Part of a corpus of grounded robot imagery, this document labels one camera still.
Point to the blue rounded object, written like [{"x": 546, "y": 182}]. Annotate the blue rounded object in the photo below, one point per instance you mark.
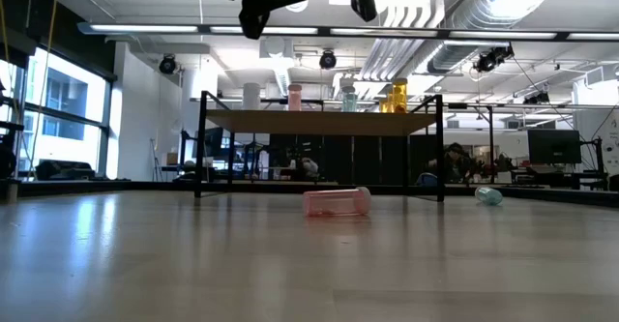
[{"x": 427, "y": 179}]

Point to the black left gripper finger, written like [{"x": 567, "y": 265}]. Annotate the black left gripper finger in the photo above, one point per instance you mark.
[{"x": 254, "y": 12}]

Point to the black round ceiling lamp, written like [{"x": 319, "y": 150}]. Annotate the black round ceiling lamp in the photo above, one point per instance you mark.
[
  {"x": 168, "y": 64},
  {"x": 328, "y": 59}
]

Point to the black computer monitor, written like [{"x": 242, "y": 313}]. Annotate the black computer monitor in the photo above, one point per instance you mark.
[{"x": 554, "y": 146}]

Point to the black track spotlights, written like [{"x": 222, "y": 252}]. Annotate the black track spotlights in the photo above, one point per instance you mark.
[
  {"x": 537, "y": 97},
  {"x": 492, "y": 58}
]

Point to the black partition panels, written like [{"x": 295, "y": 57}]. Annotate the black partition panels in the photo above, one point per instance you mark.
[{"x": 372, "y": 160}]

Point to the large orange pill bottle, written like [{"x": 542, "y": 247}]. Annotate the large orange pill bottle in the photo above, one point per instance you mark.
[{"x": 400, "y": 96}]

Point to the small orange pill bottle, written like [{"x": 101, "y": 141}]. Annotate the small orange pill bottle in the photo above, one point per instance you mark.
[{"x": 382, "y": 105}]

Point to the dark monitor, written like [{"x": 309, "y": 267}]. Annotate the dark monitor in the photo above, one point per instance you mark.
[{"x": 214, "y": 142}]

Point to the silver ventilation duct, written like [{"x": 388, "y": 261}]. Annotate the silver ventilation duct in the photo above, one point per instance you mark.
[{"x": 483, "y": 12}]

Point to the wooden shelf black metal frame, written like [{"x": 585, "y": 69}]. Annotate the wooden shelf black metal frame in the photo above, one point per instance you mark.
[{"x": 319, "y": 123}]

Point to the black aluminium rig frame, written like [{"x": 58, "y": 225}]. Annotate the black aluminium rig frame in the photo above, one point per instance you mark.
[{"x": 176, "y": 186}]

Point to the person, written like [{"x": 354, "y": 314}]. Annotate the person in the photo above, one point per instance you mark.
[
  {"x": 304, "y": 167},
  {"x": 454, "y": 162}
]

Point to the black sofa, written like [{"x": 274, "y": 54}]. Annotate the black sofa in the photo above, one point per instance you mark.
[{"x": 67, "y": 169}]

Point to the small teal pill bottle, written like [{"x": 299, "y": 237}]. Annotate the small teal pill bottle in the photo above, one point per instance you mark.
[
  {"x": 488, "y": 196},
  {"x": 349, "y": 100}
]

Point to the clear bottle white cap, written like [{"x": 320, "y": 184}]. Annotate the clear bottle white cap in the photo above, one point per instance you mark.
[{"x": 251, "y": 97}]

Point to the long overhead light bar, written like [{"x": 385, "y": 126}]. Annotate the long overhead light bar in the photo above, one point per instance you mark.
[{"x": 290, "y": 30}]

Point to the pink pill bottle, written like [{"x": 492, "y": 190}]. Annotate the pink pill bottle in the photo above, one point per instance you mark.
[
  {"x": 295, "y": 98},
  {"x": 337, "y": 202}
]

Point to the large window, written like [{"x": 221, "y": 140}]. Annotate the large window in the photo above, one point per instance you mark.
[{"x": 63, "y": 119}]

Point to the small cardboard box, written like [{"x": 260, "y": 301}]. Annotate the small cardboard box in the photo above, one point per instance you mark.
[{"x": 172, "y": 158}]

